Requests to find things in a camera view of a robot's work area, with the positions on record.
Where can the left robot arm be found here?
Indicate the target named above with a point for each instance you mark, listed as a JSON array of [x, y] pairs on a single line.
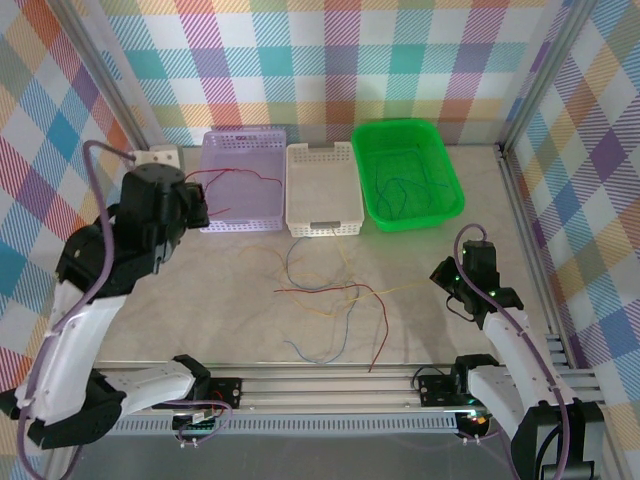
[[75, 340]]

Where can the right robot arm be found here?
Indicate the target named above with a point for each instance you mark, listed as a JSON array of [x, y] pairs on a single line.
[[510, 340]]

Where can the lilac perforated plastic basket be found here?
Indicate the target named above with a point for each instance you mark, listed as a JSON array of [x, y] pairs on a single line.
[[250, 200]]

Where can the green plastic basket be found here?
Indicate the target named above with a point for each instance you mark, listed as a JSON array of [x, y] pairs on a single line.
[[450, 200]]

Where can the white perforated plastic basket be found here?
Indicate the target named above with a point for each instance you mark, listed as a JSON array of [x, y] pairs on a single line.
[[320, 195]]

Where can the orange connector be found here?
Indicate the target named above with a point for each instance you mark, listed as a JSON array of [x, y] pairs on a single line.
[[479, 422]]

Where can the green circuit board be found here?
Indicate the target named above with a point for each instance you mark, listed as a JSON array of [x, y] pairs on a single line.
[[197, 425]]

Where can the aluminium side rail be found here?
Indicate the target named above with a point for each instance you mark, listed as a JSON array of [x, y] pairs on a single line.
[[532, 250]]

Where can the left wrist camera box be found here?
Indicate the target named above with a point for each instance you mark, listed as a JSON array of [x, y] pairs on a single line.
[[157, 157]]

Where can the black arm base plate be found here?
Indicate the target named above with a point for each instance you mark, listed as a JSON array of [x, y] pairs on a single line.
[[435, 390], [227, 392]]

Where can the aluminium frame post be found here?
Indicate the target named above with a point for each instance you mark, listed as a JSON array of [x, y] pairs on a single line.
[[543, 75], [107, 75]]

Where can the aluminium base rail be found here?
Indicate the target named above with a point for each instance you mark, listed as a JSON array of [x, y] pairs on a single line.
[[325, 387]]

